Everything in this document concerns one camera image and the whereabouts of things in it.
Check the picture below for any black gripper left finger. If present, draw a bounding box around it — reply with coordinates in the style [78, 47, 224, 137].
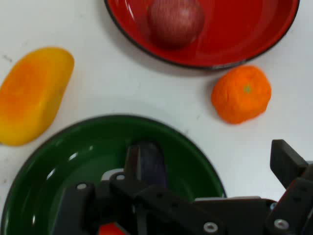
[56, 144, 228, 235]

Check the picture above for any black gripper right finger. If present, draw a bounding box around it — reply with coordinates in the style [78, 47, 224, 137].
[265, 139, 313, 235]

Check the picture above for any purple toy eggplant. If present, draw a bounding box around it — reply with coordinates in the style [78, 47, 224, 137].
[126, 141, 168, 189]

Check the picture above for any small red wrist part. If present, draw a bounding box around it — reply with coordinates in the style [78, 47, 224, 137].
[97, 222, 123, 235]

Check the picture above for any orange toy tangerine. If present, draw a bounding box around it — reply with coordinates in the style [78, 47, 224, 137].
[211, 65, 272, 125]

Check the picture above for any green enamel plate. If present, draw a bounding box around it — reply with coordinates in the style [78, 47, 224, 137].
[0, 114, 227, 235]

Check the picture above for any red enamel plate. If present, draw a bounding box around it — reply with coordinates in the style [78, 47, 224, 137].
[104, 0, 300, 72]

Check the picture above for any yellow orange toy mango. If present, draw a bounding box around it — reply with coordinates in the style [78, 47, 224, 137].
[0, 47, 75, 147]

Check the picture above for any red toy apple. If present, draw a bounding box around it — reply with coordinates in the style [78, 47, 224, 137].
[146, 0, 205, 49]

